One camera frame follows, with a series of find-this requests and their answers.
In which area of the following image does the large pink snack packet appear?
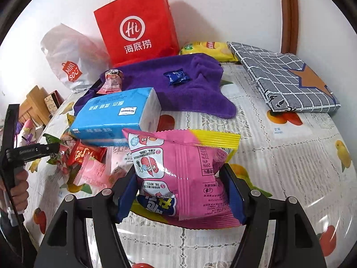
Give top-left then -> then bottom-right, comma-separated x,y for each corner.
122,128 -> 242,228

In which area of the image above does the red snack packet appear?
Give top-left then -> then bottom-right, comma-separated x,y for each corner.
67,141 -> 108,171

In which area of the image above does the small plain pink packet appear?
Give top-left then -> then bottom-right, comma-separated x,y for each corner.
73,156 -> 112,186

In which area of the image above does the white plastic bag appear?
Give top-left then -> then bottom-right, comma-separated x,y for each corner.
40,23 -> 110,94

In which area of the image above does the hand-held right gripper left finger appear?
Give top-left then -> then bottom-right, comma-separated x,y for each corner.
33,163 -> 140,268

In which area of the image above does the pink cartoon face snack packet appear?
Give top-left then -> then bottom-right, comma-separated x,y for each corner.
97,70 -> 125,95

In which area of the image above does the grey checkered folded cloth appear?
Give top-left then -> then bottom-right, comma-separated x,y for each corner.
226,41 -> 341,113

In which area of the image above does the yellow chips bag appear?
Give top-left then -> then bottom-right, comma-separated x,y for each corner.
178,41 -> 240,63

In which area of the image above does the fruit print table cover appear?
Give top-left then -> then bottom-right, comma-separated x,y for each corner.
17,61 -> 357,268

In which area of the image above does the person's left hand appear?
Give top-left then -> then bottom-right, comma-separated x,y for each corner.
0,169 -> 30,216

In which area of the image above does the small blue candy packet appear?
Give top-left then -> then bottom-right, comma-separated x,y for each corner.
163,67 -> 189,86

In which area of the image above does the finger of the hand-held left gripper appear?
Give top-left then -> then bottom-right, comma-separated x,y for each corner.
36,142 -> 61,158

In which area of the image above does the red paper bag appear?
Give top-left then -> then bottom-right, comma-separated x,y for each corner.
93,0 -> 180,67

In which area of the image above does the patterned brown box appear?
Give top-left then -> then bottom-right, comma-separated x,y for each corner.
44,90 -> 66,116

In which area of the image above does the white cable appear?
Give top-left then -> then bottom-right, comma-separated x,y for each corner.
3,190 -> 19,227

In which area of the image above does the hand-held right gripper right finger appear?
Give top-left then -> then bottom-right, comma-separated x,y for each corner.
219,162 -> 327,268

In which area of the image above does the purple towel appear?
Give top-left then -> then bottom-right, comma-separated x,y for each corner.
73,52 -> 237,118

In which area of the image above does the wooden door frame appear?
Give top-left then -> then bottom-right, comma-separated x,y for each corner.
277,0 -> 299,53

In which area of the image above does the wooden furniture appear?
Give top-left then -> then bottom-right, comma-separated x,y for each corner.
18,85 -> 52,126

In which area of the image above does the blue tissue pack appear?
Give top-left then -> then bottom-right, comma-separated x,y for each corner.
69,87 -> 162,147

